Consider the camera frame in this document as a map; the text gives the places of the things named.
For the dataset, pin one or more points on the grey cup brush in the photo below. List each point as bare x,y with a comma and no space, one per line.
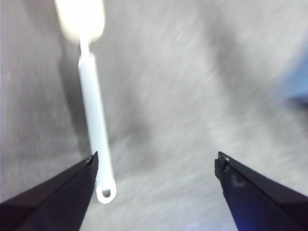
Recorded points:
95,108

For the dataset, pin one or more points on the blue ribbed plastic cup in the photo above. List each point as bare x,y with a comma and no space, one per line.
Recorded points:
298,81

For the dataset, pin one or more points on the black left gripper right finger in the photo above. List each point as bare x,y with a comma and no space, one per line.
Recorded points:
264,204

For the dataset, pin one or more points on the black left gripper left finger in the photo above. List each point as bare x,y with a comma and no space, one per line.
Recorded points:
43,202

